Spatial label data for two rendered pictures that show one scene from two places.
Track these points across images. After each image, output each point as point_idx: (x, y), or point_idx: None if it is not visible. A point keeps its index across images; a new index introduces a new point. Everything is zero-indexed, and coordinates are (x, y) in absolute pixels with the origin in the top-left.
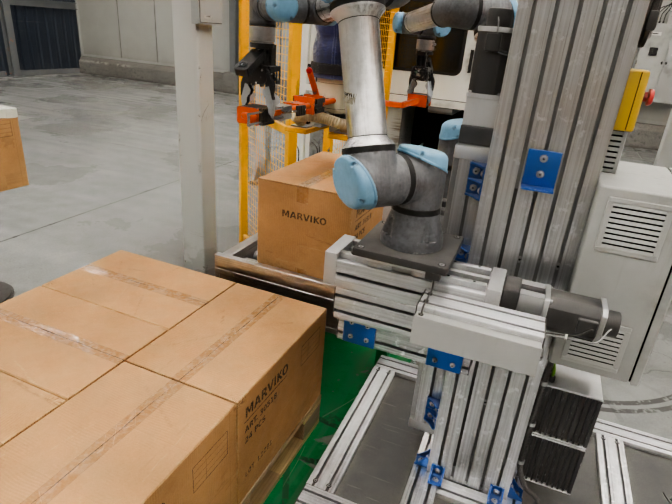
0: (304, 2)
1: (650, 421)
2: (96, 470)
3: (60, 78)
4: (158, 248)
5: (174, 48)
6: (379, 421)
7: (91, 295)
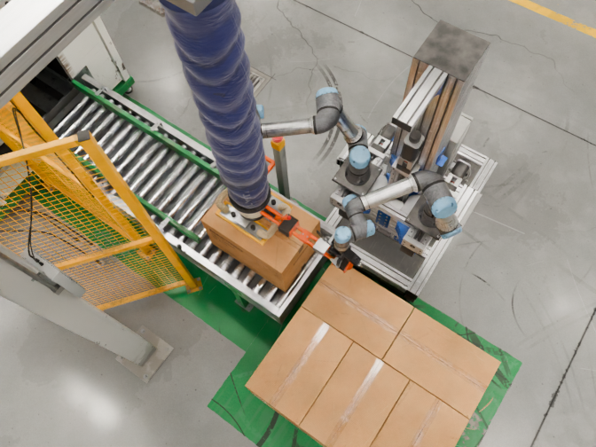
0: (364, 215)
1: (348, 114)
2: (450, 357)
3: None
4: (74, 397)
5: (62, 325)
6: (367, 249)
7: (313, 390)
